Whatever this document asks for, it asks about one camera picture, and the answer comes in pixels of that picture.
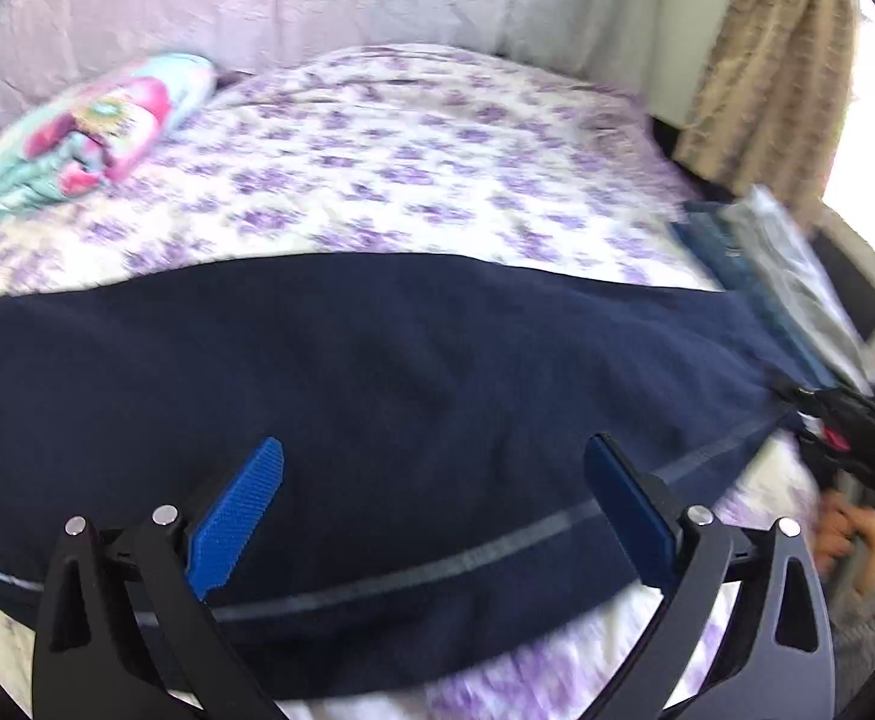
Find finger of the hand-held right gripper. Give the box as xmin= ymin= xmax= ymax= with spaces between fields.
xmin=769 ymin=373 xmax=821 ymax=421

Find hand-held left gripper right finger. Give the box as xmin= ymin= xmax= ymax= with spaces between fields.
xmin=580 ymin=433 xmax=838 ymax=720

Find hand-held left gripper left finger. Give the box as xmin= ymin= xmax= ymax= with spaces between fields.
xmin=31 ymin=435 xmax=289 ymax=720

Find navy pants with white piping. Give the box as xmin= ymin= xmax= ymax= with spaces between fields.
xmin=0 ymin=251 xmax=810 ymax=700

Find person's right hand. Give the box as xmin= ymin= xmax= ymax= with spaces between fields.
xmin=813 ymin=493 xmax=875 ymax=595

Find folded blue jeans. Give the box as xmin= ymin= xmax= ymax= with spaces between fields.
xmin=688 ymin=202 xmax=832 ymax=395

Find folded grey garment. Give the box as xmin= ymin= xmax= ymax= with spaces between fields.
xmin=723 ymin=184 xmax=875 ymax=395

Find folded dark navy garment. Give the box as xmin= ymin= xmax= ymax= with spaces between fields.
xmin=670 ymin=199 xmax=739 ymax=271

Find beige checked curtain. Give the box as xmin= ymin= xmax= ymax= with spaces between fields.
xmin=670 ymin=0 xmax=861 ymax=222

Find purple floral bedspread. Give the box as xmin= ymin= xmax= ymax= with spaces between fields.
xmin=0 ymin=43 xmax=829 ymax=720

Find colourful floral folded blanket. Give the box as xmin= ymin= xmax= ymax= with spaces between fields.
xmin=0 ymin=52 xmax=218 ymax=242

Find grey cushion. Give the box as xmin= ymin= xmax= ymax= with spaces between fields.
xmin=498 ymin=0 xmax=670 ymax=102

